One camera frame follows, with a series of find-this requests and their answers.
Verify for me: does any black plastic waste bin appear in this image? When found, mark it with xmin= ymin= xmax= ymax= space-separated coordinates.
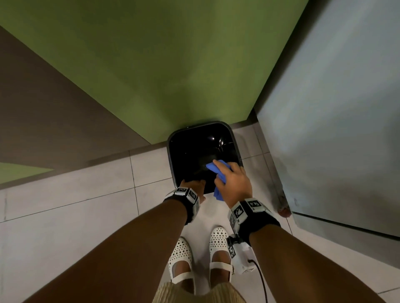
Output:
xmin=166 ymin=121 xmax=244 ymax=196

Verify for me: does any person's right forearm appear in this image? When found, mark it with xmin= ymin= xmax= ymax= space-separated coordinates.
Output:
xmin=249 ymin=223 xmax=387 ymax=303

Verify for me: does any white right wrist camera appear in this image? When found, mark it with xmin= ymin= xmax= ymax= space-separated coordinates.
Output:
xmin=226 ymin=234 xmax=257 ymax=275

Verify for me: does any white perforated shoe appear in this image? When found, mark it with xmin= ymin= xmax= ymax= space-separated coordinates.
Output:
xmin=208 ymin=227 xmax=235 ymax=289
xmin=168 ymin=237 xmax=197 ymax=296

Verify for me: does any white perforated right shoe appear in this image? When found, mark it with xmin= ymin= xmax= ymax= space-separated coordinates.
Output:
xmin=208 ymin=227 xmax=235 ymax=289

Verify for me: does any black wristband with markers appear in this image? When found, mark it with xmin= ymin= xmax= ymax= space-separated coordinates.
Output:
xmin=228 ymin=198 xmax=281 ymax=246
xmin=163 ymin=186 xmax=200 ymax=226

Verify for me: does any caster wheel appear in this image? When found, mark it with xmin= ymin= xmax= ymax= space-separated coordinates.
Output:
xmin=277 ymin=196 xmax=292 ymax=218

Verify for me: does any beige skirt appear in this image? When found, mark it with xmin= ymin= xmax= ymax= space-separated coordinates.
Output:
xmin=152 ymin=282 xmax=248 ymax=303

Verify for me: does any grey cabinet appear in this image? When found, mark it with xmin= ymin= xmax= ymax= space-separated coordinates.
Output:
xmin=253 ymin=0 xmax=400 ymax=241

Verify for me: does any white perforated left shoe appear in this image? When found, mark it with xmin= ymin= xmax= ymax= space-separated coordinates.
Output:
xmin=168 ymin=237 xmax=197 ymax=296

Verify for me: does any blue cleaning cloth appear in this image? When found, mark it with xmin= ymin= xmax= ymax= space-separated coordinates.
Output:
xmin=206 ymin=159 xmax=233 ymax=202

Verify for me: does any person's left forearm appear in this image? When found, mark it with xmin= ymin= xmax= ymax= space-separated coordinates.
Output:
xmin=23 ymin=199 xmax=188 ymax=303

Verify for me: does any black left wristband with markers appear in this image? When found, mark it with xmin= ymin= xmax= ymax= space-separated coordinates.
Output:
xmin=163 ymin=186 xmax=200 ymax=226

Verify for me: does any person's right hand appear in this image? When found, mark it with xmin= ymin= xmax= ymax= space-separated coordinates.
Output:
xmin=213 ymin=161 xmax=253 ymax=209

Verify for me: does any black cable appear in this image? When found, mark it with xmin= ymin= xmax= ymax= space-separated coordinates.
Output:
xmin=248 ymin=259 xmax=269 ymax=303

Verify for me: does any person's left hand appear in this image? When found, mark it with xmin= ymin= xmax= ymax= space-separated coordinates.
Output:
xmin=180 ymin=179 xmax=207 ymax=204

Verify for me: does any black right wristband with markers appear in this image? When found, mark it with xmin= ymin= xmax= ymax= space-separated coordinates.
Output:
xmin=228 ymin=198 xmax=281 ymax=246

